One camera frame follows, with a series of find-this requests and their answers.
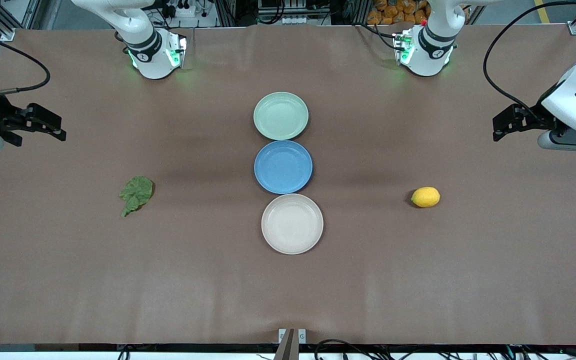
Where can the white power strip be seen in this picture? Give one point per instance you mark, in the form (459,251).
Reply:
(183,10)

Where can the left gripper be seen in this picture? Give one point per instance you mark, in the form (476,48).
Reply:
(538,118)

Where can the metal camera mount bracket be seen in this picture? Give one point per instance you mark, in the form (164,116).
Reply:
(292,344)

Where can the yellow lemon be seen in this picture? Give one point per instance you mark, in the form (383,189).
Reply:
(425,197)

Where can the blue plate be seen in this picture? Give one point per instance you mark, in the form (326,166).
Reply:
(283,167)

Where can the green lettuce leaf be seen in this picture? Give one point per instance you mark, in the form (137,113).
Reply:
(137,192)

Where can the light green plate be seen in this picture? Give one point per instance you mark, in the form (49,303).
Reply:
(281,116)

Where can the beige plate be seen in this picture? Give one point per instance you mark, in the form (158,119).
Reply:
(292,224)

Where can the pile of orange fruit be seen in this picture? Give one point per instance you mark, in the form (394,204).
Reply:
(398,12)

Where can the brown table cover sheet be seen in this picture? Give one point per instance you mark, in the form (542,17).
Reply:
(68,275)

